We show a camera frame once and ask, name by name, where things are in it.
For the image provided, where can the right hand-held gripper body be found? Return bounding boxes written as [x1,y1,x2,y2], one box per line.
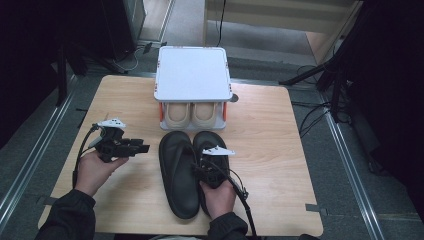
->
[199,145,236,190]

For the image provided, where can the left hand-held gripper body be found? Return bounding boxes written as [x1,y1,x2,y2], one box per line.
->
[94,117,135,164]

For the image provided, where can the black flip-flop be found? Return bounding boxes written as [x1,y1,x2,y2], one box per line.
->
[192,130,232,218]
[158,130,201,220]

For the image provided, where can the cream clog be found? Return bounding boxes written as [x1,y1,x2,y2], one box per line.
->
[190,102,218,130]
[164,102,192,130]

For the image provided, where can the white shoe rack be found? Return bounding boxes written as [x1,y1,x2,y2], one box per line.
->
[153,45,234,132]

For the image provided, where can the person's right hand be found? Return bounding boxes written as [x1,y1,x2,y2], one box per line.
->
[199,179,238,221]

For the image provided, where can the person's left hand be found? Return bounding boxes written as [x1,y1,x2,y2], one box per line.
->
[75,151,130,198]

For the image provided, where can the grey tape strip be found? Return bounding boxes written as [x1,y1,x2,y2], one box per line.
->
[305,203,329,216]
[35,195,61,208]

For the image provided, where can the black metal stand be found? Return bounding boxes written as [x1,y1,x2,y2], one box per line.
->
[54,43,88,108]

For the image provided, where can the black floor plug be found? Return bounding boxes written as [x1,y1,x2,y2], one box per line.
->
[142,41,168,55]

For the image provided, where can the dark grey cabinet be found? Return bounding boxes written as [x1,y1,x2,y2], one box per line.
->
[123,0,148,43]

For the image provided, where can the black curtain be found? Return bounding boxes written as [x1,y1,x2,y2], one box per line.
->
[0,0,128,149]
[333,0,424,214]

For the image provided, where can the black tripod stand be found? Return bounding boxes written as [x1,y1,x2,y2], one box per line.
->
[279,46,354,124]

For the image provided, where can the left hand-held gripper cable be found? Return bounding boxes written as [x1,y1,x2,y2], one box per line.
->
[71,123,103,190]

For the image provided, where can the hand-held gripper cable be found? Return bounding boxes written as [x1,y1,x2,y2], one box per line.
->
[216,159,258,238]
[71,123,103,190]

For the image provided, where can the right hand-held gripper cable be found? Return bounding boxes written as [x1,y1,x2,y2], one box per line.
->
[216,159,258,238]

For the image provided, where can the white floor cable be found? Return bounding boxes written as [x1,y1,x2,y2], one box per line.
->
[112,46,139,73]

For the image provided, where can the metal floor rail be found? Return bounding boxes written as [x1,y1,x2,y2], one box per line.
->
[0,74,79,231]
[319,94,386,240]

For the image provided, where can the black floor cables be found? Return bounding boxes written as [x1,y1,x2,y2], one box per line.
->
[291,99,334,139]

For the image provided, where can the black hanging cable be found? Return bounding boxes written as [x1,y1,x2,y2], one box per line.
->
[215,0,228,48]

